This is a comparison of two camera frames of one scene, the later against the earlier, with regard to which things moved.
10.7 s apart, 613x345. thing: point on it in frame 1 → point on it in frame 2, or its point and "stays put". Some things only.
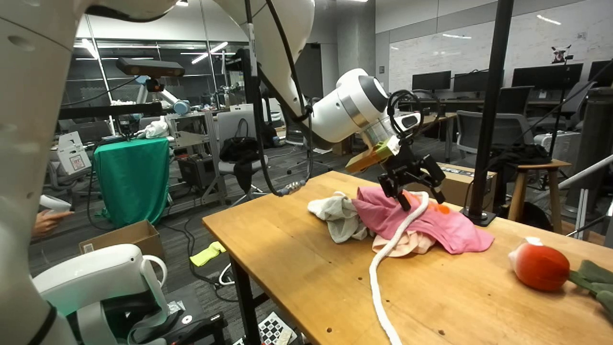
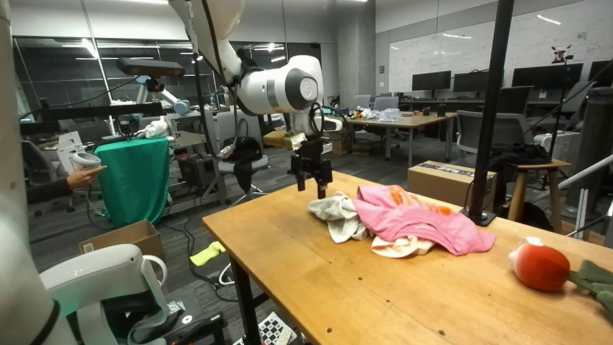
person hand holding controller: (48, 218) → (79, 178)
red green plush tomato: (546, 268) stays put
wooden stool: (517, 186) stays put
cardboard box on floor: (142, 234) stays put
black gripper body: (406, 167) → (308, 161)
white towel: (339, 215) stays put
